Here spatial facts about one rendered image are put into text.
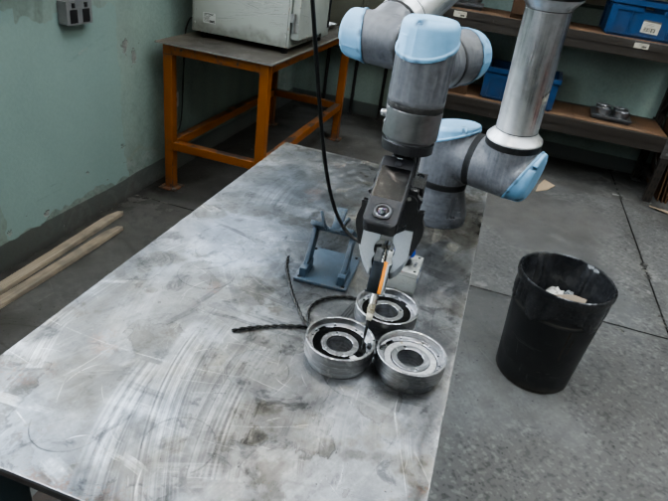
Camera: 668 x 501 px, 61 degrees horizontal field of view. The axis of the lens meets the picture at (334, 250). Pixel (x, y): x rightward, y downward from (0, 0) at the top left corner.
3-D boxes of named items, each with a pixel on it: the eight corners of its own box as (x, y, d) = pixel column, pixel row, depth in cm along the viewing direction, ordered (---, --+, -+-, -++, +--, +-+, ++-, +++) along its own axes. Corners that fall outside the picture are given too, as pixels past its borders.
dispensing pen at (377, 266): (350, 348, 82) (378, 236, 83) (353, 346, 86) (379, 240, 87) (365, 352, 81) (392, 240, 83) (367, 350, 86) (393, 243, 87)
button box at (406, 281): (413, 295, 104) (418, 272, 102) (376, 285, 106) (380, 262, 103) (420, 274, 111) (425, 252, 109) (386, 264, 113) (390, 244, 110)
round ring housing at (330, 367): (385, 366, 86) (390, 345, 84) (331, 392, 80) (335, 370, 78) (341, 328, 93) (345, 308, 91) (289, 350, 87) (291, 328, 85)
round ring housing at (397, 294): (383, 299, 102) (387, 280, 100) (426, 331, 95) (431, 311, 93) (339, 317, 95) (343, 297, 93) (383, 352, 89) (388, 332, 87)
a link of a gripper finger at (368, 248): (376, 259, 90) (393, 209, 85) (369, 277, 85) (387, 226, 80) (358, 252, 90) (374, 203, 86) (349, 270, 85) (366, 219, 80)
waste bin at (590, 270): (579, 413, 200) (625, 315, 178) (483, 384, 206) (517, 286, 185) (573, 355, 228) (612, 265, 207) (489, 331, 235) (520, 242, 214)
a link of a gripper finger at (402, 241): (413, 266, 89) (418, 213, 84) (408, 285, 84) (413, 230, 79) (393, 263, 89) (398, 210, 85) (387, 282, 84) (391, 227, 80)
